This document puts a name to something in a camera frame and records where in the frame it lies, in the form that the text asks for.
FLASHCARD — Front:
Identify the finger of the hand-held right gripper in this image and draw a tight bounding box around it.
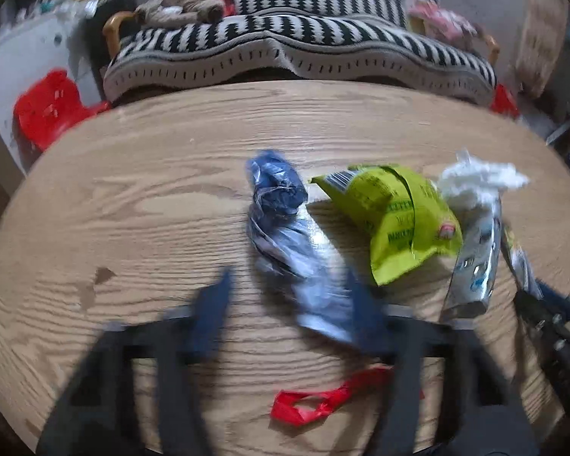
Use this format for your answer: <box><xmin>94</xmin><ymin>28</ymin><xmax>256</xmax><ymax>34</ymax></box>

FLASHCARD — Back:
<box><xmin>534</xmin><ymin>280</ymin><xmax>570</xmax><ymax>324</ymax></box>
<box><xmin>513</xmin><ymin>289</ymin><xmax>570</xmax><ymax>362</ymax></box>

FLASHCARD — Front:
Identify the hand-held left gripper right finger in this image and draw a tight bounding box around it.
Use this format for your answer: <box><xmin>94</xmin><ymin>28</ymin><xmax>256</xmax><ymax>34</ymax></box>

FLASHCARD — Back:
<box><xmin>342</xmin><ymin>271</ymin><xmax>540</xmax><ymax>456</ymax></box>

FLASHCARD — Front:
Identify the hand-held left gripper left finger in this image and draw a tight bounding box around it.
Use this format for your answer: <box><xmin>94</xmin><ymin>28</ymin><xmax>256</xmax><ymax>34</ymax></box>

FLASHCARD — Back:
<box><xmin>35</xmin><ymin>268</ymin><xmax>236</xmax><ymax>456</ymax></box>

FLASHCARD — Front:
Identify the silver foil packet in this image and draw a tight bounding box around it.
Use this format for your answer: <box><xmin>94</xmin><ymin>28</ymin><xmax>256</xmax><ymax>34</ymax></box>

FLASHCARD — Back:
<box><xmin>439</xmin><ymin>197</ymin><xmax>504</xmax><ymax>324</ymax></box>

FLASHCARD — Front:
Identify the blue wrapper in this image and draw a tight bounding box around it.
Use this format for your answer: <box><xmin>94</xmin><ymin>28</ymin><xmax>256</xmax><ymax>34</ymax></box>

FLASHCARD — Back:
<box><xmin>244</xmin><ymin>149</ymin><xmax>362</xmax><ymax>345</ymax></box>

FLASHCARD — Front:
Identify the red shiny wrapper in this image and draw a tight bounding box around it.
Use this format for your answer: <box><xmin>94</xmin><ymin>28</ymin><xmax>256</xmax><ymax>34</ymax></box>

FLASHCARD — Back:
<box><xmin>271</xmin><ymin>366</ymin><xmax>426</xmax><ymax>426</ymax></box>

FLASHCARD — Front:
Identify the yellow-green snack packet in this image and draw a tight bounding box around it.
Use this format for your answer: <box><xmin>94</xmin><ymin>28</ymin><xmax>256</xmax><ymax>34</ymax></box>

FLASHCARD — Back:
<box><xmin>310</xmin><ymin>164</ymin><xmax>464</xmax><ymax>287</ymax></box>

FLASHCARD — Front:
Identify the white crumpled tissue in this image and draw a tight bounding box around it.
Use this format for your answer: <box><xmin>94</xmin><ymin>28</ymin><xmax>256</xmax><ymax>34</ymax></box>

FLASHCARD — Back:
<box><xmin>438</xmin><ymin>148</ymin><xmax>530</xmax><ymax>210</ymax></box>

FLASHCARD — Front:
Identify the red bag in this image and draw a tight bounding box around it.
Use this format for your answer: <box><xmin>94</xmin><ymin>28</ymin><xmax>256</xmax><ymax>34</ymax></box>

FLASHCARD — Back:
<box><xmin>489</xmin><ymin>84</ymin><xmax>521</xmax><ymax>119</ymax></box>

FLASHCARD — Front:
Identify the red plastic child chair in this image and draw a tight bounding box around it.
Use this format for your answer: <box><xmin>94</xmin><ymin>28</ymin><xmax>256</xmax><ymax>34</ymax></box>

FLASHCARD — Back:
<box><xmin>13</xmin><ymin>70</ymin><xmax>112</xmax><ymax>153</ymax></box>

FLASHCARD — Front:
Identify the beige patterned curtain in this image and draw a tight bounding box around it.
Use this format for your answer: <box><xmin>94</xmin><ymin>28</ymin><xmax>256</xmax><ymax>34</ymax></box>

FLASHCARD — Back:
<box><xmin>515</xmin><ymin>0</ymin><xmax>570</xmax><ymax>98</ymax></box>

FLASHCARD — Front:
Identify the black white striped sofa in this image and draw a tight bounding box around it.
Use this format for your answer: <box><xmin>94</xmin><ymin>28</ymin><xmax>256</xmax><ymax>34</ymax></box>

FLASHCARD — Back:
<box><xmin>102</xmin><ymin>0</ymin><xmax>499</xmax><ymax>108</ymax></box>

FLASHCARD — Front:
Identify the pink cartoon pillow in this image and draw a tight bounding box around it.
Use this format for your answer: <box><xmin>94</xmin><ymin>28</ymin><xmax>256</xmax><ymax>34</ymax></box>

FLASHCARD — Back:
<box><xmin>406</xmin><ymin>0</ymin><xmax>478</xmax><ymax>51</ymax></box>

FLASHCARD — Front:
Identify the black side cabinet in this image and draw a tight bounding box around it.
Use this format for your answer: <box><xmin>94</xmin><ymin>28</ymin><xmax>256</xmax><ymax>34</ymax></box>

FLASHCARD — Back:
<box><xmin>78</xmin><ymin>0</ymin><xmax>138</xmax><ymax>81</ymax></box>

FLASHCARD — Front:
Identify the beige stuffed toy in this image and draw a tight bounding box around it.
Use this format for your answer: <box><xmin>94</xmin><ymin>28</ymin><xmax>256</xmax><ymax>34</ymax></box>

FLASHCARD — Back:
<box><xmin>135</xmin><ymin>0</ymin><xmax>226</xmax><ymax>27</ymax></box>

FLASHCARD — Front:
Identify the white cabinet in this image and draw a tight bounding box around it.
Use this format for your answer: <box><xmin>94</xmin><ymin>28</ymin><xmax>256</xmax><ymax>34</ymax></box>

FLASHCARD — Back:
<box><xmin>0</xmin><ymin>5</ymin><xmax>105</xmax><ymax>186</ymax></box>

